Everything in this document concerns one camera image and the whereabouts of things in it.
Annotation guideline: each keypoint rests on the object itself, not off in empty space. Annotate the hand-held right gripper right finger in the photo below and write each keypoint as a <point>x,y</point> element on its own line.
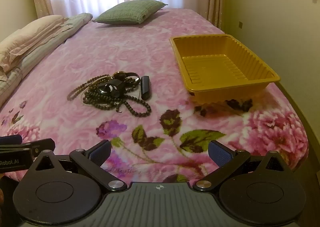
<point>220,154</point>

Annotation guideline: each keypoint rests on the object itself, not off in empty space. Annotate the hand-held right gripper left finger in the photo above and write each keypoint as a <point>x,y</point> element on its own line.
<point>101,154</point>

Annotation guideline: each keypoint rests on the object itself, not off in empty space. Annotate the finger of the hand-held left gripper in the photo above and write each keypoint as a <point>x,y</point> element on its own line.
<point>11,139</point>
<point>43,144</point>

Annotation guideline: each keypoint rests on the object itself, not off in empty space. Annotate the black round bangle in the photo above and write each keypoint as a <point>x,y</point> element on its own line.
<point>110,88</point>

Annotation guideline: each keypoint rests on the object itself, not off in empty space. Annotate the black tube case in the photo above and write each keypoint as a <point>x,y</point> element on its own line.
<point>145,87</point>

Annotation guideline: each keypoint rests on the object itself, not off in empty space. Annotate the yellow plastic tray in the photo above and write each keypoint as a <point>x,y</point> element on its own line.
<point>225,67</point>

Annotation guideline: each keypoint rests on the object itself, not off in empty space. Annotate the striped folded quilt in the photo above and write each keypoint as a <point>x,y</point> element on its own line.
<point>37,54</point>

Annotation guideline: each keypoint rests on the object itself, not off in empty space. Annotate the pink folded quilt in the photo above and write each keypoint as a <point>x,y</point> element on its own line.
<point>27,34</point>

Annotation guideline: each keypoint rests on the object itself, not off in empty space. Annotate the green checked pillow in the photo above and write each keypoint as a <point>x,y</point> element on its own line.
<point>127,12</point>

